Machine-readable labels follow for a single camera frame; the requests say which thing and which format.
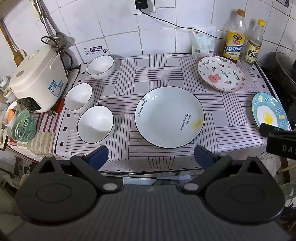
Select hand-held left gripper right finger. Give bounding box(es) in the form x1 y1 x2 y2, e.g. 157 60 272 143
180 146 273 193

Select black rice cooker cable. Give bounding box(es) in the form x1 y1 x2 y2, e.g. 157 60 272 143
41 36 80 78

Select hanging metal utensils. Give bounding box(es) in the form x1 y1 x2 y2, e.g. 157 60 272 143
37 0 68 47

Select red striped cloth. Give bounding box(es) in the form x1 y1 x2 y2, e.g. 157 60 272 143
7 100 67 161

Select white rice cooker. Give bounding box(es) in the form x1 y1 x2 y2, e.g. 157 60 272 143
9 45 68 113

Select small yellow-cap bottle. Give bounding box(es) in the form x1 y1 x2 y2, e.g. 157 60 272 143
241 19 265 68

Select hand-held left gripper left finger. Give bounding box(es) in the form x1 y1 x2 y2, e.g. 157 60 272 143
30 146 122 193

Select white cup with orange content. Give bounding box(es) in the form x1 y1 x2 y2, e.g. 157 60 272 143
2 101 20 129

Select white plastic bag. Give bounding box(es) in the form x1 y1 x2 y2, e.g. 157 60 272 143
191 26 216 58

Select pink rabbit-print plate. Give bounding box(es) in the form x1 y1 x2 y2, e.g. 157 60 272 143
198 56 246 93

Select wooden spatula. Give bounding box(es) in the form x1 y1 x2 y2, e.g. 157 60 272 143
0 23 27 66

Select white ribbed bowl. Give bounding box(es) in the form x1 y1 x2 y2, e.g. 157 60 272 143
86 55 115 80
64 83 93 114
77 105 115 143

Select large yellow-label bottle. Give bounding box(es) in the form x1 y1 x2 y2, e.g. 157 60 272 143
222 9 247 63

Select white wall socket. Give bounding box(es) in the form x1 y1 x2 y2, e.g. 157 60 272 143
134 0 155 15

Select blue fried-egg-print plate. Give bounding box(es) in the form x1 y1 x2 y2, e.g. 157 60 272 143
252 92 289 131

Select black adapter cable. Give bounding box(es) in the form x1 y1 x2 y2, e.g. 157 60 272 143
140 9 226 40

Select green plastic basket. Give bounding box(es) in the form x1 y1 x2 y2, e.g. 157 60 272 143
11 109 37 142

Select striped tablecloth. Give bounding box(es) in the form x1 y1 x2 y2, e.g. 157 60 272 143
53 54 274 173

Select wall sticker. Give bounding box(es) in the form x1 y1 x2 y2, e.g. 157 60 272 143
83 44 109 57

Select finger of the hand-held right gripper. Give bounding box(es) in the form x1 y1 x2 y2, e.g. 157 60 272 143
259 123 290 138

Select black wok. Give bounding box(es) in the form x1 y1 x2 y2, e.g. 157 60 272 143
261 52 296 93

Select large white sun-print plate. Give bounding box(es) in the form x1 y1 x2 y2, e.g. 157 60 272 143
134 86 205 149

